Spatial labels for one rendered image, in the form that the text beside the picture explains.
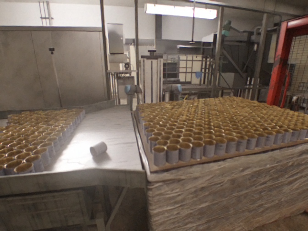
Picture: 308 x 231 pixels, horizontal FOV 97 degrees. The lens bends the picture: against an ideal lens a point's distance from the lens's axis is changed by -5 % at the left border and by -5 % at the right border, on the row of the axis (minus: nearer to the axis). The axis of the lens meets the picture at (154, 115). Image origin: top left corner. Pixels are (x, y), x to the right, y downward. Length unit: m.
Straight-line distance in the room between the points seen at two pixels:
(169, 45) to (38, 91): 3.02
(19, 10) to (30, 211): 9.97
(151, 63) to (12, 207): 2.17
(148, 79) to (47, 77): 2.09
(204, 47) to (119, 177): 3.90
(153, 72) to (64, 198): 2.05
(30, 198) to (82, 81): 2.73
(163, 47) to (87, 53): 1.72
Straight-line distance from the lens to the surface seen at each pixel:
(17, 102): 3.96
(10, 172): 0.93
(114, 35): 3.08
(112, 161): 0.88
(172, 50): 3.88
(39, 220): 1.02
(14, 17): 10.53
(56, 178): 0.78
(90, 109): 1.89
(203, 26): 10.43
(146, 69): 2.43
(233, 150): 0.92
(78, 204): 0.90
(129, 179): 0.70
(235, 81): 5.34
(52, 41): 3.55
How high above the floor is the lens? 1.56
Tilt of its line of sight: 17 degrees down
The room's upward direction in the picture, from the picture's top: straight up
